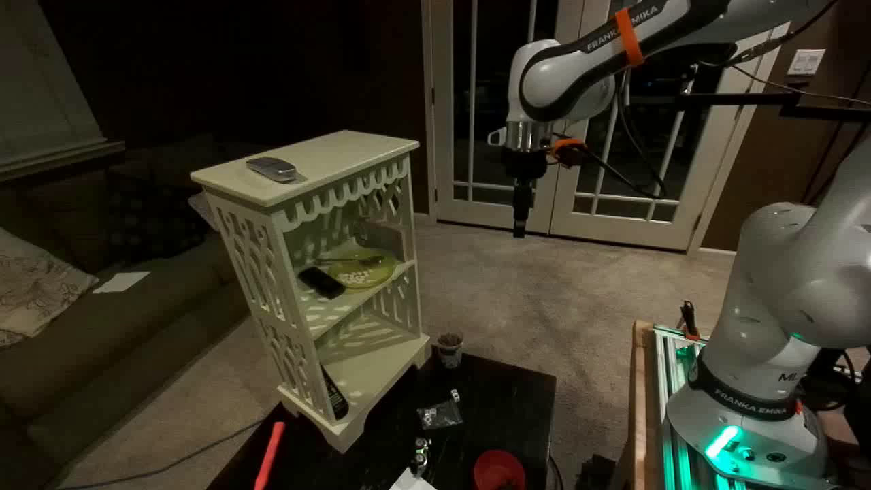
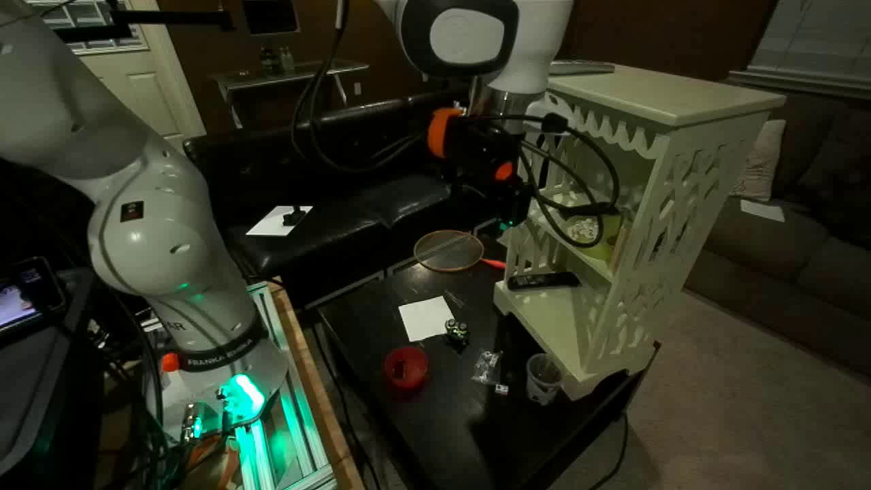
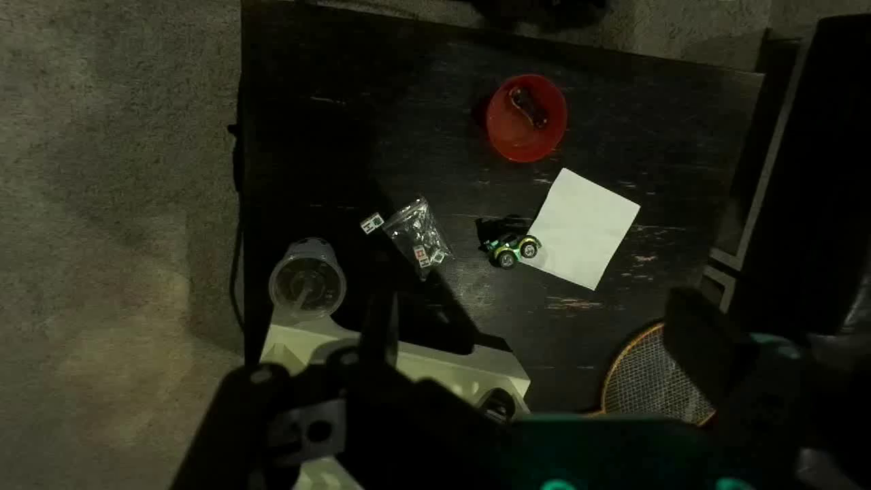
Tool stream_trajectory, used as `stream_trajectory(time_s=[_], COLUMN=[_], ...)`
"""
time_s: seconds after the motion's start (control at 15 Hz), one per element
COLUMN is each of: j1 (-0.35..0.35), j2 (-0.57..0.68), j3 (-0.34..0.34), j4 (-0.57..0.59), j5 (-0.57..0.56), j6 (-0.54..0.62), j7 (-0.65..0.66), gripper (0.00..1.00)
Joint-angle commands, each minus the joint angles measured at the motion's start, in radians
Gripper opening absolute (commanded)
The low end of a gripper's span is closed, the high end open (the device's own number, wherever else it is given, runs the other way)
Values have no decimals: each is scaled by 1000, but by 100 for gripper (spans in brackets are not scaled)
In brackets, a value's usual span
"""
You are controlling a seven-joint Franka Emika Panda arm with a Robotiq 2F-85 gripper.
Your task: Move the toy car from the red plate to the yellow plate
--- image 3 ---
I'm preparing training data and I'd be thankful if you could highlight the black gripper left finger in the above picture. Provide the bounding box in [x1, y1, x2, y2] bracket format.
[360, 235, 400, 366]

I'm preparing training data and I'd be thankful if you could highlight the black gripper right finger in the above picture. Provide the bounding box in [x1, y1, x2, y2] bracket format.
[664, 289, 773, 428]

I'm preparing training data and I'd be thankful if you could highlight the green toy car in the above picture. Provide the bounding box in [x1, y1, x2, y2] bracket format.
[476, 215, 541, 269]

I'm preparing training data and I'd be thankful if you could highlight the red plastic plate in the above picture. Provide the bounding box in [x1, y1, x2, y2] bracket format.
[483, 74, 570, 163]

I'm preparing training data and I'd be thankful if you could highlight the clear plastic bag with tiles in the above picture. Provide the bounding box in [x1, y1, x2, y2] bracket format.
[385, 198, 450, 279]

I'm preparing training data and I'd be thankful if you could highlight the woven round basket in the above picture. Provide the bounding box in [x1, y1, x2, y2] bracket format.
[598, 323, 717, 428]

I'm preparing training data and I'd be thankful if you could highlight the white paper cup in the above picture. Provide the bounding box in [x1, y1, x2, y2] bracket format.
[269, 236, 347, 319]

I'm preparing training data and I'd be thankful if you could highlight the cream wooden side shelf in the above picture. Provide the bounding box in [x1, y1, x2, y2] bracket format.
[262, 319, 532, 490]

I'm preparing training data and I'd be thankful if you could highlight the white square paper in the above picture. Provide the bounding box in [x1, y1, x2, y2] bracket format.
[529, 170, 641, 291]

